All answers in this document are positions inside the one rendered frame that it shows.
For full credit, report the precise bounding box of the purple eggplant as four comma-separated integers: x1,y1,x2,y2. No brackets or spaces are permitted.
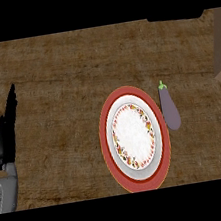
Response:
155,77,183,133

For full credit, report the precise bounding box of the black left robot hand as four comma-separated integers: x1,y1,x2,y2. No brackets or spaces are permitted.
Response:
0,83,29,171

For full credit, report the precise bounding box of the white can with floral rim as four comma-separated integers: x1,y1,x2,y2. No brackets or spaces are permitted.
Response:
106,99,162,174

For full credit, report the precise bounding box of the red round plate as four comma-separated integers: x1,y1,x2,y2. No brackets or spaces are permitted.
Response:
91,79,179,198

